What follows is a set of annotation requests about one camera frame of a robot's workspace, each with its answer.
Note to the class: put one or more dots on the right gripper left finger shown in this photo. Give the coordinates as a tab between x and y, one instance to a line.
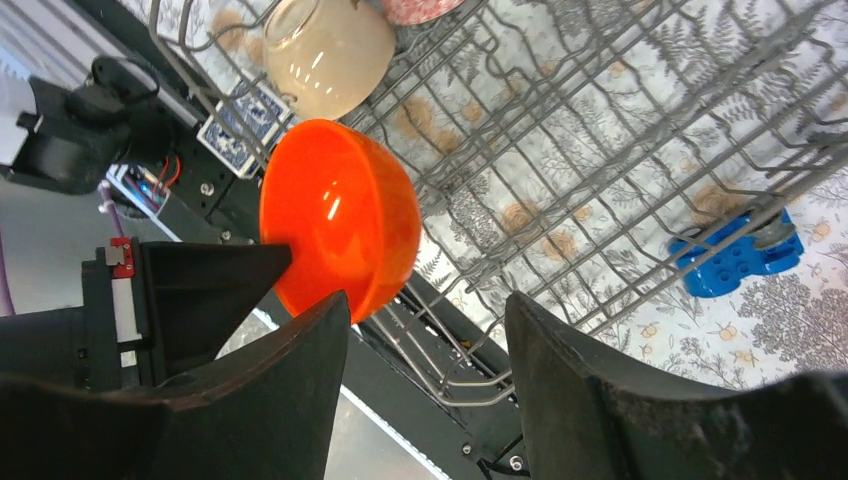
264	411

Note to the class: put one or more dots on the pink patterned bowl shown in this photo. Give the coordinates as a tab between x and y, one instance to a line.
415	12

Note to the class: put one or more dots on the orange bowl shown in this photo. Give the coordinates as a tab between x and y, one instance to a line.
349	213

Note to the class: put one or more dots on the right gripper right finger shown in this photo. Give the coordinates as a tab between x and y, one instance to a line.
582	404

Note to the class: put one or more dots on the blue toy block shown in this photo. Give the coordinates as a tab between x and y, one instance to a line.
771	248

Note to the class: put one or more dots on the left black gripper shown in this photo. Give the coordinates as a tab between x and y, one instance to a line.
150	310

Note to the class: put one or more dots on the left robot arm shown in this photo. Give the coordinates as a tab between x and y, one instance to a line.
74	136

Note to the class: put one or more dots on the near beige patterned bowl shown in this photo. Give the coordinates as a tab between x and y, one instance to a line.
326	57

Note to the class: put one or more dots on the blue playing card box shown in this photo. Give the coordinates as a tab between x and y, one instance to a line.
245	126

